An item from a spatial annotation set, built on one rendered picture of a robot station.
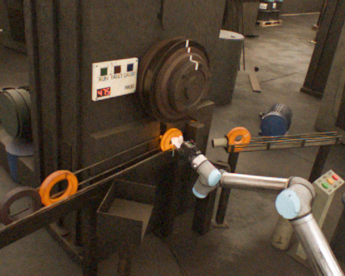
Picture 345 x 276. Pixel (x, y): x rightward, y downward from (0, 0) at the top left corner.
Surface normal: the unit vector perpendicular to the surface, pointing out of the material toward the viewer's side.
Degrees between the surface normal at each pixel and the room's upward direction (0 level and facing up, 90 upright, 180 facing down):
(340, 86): 90
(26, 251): 0
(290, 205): 86
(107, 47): 90
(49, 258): 0
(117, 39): 90
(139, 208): 5
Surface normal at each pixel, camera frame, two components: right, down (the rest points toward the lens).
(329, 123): -0.85, 0.15
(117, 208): 0.10, -0.85
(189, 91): 0.70, 0.39
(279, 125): -0.42, 0.37
